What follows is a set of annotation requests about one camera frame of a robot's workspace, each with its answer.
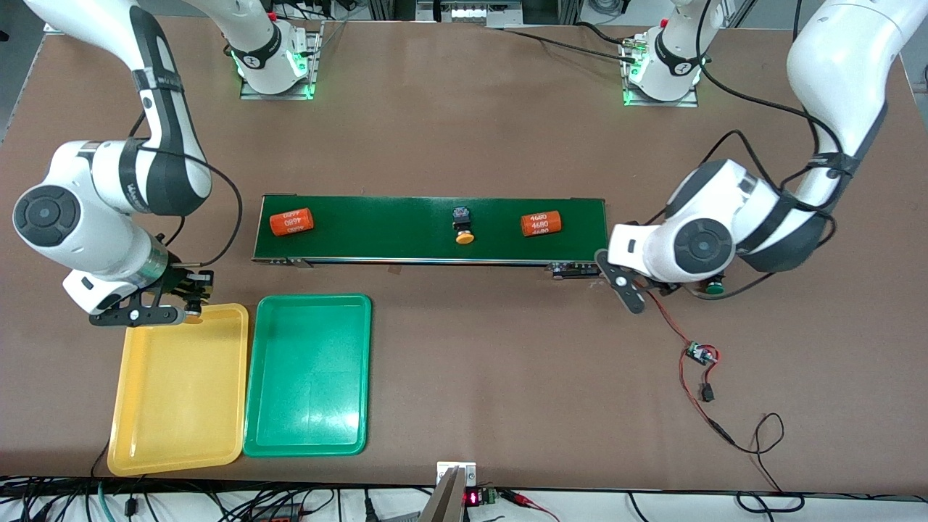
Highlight orange 4680 cylinder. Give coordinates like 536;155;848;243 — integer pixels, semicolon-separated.
521;210;563;238
270;207;315;237

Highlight yellow plastic tray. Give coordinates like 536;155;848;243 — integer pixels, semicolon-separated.
107;303;249;477

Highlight green plastic tray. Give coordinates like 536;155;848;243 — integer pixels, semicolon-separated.
243;294;373;457

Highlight green conveyor belt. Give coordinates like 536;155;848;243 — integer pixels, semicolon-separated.
252;194;613;280

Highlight red clip lead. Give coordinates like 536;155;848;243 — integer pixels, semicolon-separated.
500;489;560;522

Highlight silver control box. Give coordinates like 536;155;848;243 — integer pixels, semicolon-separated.
415;0;524;28

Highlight red and black wire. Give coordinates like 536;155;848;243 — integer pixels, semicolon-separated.
638;286;737;447

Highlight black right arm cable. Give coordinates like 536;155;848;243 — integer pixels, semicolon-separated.
130;109;244;269

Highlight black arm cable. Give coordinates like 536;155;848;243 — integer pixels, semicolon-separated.
130;109;244;269
638;0;856;299

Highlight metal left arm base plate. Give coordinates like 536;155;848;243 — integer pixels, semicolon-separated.
622;36;700;108

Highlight thin black looped cable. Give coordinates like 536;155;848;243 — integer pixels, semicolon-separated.
732;413;805;512

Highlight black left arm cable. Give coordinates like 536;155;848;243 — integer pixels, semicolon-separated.
638;0;856;299

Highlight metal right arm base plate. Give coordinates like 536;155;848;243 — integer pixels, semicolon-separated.
239;20;325;101

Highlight black cable on table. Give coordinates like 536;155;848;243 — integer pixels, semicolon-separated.
500;22;639;65

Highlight silver camera stand bracket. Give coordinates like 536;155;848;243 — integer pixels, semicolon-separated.
420;461;479;522

